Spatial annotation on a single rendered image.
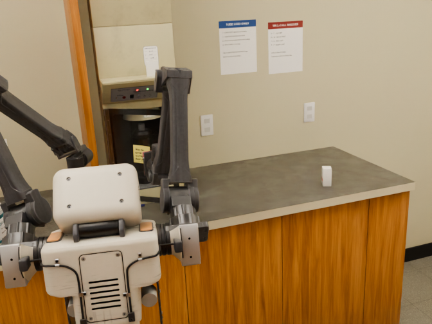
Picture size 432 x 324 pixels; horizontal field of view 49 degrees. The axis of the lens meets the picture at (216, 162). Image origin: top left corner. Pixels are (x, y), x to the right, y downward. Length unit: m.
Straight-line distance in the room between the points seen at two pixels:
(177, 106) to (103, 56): 0.69
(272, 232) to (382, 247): 0.62
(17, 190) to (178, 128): 0.46
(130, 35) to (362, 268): 1.52
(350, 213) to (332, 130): 0.80
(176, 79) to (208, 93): 1.18
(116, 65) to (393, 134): 1.90
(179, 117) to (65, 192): 0.39
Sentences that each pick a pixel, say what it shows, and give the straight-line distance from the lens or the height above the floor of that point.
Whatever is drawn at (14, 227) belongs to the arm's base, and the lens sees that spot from 1.34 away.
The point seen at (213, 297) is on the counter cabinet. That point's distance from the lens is 2.15.
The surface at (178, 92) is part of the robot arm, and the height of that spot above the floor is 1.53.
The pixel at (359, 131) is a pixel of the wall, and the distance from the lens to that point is 3.07.
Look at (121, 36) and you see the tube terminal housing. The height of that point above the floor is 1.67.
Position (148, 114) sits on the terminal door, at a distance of 1.91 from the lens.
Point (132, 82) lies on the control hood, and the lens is 1.91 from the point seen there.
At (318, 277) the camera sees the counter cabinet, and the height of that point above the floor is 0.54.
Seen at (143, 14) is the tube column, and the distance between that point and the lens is 2.02.
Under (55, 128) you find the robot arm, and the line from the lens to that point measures 1.64.
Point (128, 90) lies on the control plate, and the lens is 1.95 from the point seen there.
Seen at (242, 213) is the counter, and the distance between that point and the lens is 2.00.
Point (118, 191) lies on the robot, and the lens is 1.19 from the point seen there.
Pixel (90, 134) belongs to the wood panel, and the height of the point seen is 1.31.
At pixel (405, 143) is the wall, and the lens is 3.32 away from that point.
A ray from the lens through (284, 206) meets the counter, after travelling 2.06.
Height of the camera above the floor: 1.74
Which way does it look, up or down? 17 degrees down
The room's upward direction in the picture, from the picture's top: 3 degrees counter-clockwise
